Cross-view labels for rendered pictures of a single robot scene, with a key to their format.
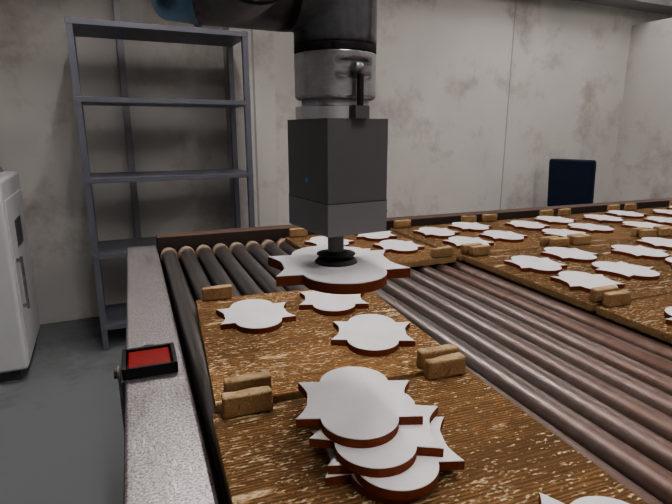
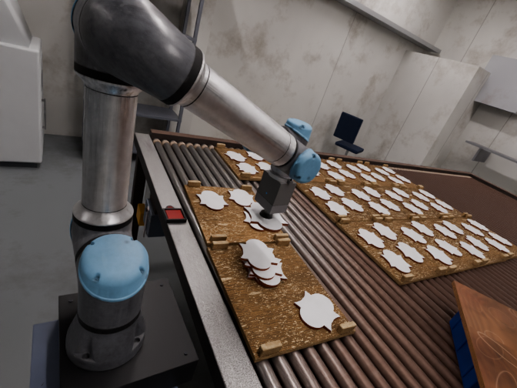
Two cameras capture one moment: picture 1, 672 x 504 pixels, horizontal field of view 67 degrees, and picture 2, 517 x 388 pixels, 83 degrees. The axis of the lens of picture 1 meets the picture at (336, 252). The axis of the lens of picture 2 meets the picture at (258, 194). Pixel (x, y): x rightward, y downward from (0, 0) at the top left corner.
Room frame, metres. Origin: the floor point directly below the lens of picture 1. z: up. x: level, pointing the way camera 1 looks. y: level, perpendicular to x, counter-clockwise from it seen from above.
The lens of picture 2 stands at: (-0.28, 0.24, 1.58)
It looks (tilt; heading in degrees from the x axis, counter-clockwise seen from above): 26 degrees down; 346
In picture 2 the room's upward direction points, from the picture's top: 19 degrees clockwise
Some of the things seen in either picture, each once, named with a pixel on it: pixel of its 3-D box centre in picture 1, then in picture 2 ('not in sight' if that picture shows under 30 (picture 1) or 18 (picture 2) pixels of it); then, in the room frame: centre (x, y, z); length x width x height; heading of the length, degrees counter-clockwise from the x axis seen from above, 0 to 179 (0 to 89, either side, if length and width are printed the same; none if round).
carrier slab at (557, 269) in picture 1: (577, 266); (335, 199); (1.17, -0.58, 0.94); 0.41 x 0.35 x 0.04; 21
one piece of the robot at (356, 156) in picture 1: (347, 167); (278, 189); (0.49, -0.01, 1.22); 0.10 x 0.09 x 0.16; 119
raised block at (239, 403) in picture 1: (247, 401); (219, 245); (0.54, 0.10, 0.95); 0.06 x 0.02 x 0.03; 110
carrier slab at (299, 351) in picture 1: (309, 331); (233, 212); (0.80, 0.04, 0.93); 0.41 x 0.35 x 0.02; 18
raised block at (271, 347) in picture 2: not in sight; (270, 348); (0.17, -0.03, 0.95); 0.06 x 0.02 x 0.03; 110
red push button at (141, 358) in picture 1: (149, 361); (174, 215); (0.70, 0.28, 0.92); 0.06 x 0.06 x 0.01; 22
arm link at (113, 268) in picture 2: not in sight; (113, 276); (0.17, 0.35, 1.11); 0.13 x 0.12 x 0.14; 27
